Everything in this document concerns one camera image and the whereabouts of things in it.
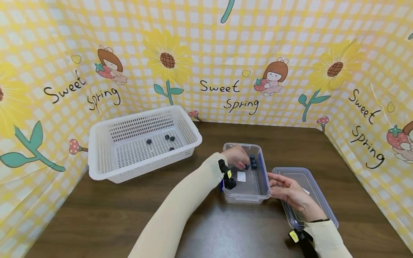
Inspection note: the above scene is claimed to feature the person's left forearm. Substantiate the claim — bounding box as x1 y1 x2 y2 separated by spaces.
128 152 228 258

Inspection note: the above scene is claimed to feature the black wrist band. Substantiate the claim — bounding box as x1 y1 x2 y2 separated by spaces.
288 219 330 258
218 159 237 190

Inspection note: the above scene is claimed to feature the person's right forearm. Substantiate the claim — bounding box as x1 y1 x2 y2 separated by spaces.
303 219 354 258

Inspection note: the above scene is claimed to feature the clear plastic container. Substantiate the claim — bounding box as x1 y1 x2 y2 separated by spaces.
222 143 271 205

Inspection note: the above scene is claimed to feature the person's right hand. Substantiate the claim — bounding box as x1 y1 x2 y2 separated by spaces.
268 173 328 223

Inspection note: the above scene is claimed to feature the white perforated plastic basket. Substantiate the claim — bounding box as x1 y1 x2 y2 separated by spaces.
87 105 203 184

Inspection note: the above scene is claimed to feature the clear plastic lid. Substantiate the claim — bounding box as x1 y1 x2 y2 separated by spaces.
272 167 339 230

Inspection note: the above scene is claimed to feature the person's left hand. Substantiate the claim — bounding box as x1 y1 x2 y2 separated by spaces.
221 145 251 170

